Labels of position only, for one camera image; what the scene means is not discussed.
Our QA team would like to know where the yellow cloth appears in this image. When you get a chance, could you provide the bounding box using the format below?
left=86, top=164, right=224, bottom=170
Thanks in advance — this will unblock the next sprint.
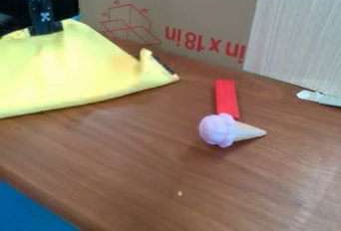
left=0, top=18, right=181, bottom=120

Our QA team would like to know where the cardboard box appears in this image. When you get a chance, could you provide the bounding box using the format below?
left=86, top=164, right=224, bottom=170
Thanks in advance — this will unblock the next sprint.
left=76, top=0, right=264, bottom=73

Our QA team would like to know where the red block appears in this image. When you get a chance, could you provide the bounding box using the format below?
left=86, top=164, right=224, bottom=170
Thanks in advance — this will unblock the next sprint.
left=212, top=79, right=243, bottom=120

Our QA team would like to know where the pink toy ice cream cone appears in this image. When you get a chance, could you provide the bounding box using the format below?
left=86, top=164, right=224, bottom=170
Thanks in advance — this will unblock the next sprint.
left=196, top=112, right=269, bottom=148

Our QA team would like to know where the white board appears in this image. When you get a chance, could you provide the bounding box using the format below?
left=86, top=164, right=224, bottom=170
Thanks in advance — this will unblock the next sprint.
left=240, top=0, right=341, bottom=99

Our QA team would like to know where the pale crumpled paper scrap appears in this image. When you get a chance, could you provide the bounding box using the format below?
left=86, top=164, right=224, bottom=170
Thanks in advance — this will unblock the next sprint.
left=295, top=89, right=341, bottom=108

